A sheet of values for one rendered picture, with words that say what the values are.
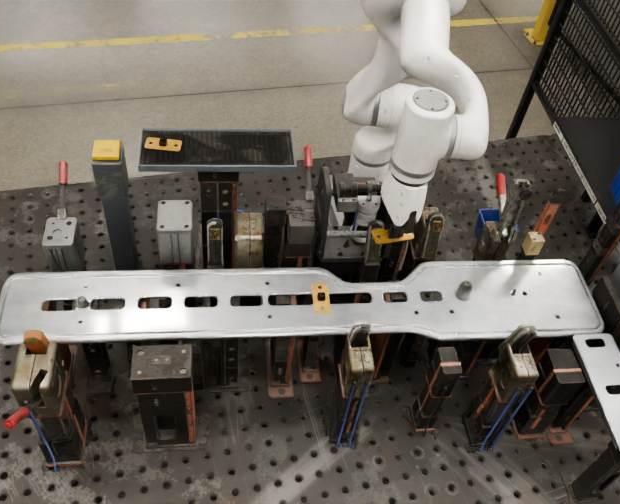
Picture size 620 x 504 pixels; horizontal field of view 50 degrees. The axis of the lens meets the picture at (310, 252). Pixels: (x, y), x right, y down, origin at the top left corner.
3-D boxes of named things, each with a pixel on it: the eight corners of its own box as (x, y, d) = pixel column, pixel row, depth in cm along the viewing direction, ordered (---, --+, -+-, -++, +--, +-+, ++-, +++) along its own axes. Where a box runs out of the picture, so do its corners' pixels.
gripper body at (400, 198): (383, 150, 124) (373, 192, 133) (402, 189, 118) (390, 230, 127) (420, 146, 126) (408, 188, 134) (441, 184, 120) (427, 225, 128)
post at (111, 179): (113, 281, 187) (89, 165, 154) (116, 261, 192) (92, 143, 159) (141, 281, 188) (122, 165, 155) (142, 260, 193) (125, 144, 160)
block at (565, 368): (512, 443, 167) (553, 387, 145) (499, 402, 174) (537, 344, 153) (548, 441, 168) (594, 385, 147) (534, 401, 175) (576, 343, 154)
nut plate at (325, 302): (331, 313, 150) (331, 310, 149) (314, 313, 150) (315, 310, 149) (327, 283, 156) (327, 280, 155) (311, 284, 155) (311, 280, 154)
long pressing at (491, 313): (-15, 357, 136) (-17, 353, 135) (7, 271, 151) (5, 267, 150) (609, 335, 155) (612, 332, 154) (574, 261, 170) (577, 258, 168)
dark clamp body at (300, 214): (273, 326, 183) (281, 233, 154) (270, 288, 191) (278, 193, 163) (311, 325, 184) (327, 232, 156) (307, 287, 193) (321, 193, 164)
